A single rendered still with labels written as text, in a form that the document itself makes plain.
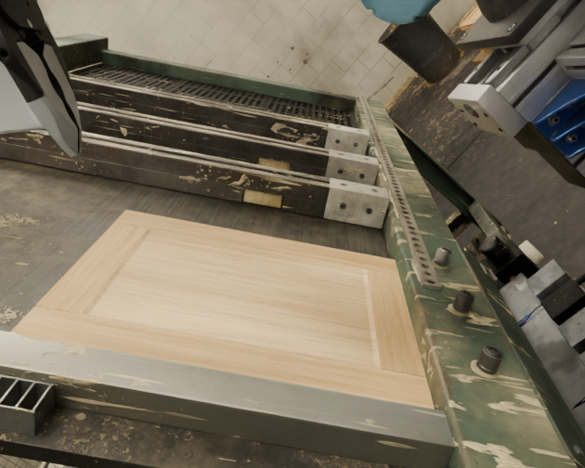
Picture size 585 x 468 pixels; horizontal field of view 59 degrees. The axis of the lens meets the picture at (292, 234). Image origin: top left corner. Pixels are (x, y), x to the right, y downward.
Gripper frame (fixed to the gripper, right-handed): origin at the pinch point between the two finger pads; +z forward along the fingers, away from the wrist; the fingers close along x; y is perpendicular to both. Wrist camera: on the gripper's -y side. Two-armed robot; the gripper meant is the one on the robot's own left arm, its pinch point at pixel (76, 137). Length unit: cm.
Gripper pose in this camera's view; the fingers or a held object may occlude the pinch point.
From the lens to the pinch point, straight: 46.7
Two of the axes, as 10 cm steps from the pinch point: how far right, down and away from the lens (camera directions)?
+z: 3.6, 8.8, 3.0
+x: 0.4, 3.1, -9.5
